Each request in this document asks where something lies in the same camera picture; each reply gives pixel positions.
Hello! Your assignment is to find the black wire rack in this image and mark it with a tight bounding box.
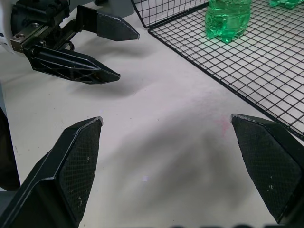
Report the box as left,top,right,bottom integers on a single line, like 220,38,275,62
130,0,304,141

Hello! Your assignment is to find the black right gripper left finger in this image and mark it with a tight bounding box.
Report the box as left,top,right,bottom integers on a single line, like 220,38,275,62
0,116,104,228

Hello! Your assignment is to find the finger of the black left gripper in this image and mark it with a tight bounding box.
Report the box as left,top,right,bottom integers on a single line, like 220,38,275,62
25,44,121,86
76,5,141,43

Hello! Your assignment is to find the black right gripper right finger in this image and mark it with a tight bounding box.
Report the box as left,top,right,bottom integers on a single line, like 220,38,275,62
230,113,304,228

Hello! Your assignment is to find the green plastic bottle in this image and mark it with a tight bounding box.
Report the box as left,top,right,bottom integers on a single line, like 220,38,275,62
269,0,304,9
205,0,252,44

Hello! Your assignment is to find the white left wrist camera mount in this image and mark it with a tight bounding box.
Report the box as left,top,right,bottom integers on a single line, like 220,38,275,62
0,0,15,56

